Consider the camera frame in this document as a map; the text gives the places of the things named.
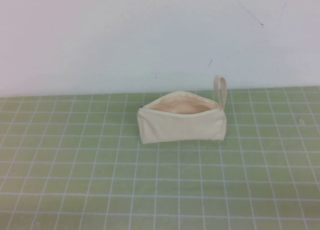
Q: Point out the cream canvas pencil case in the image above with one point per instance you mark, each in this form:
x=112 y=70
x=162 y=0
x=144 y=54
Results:
x=175 y=128

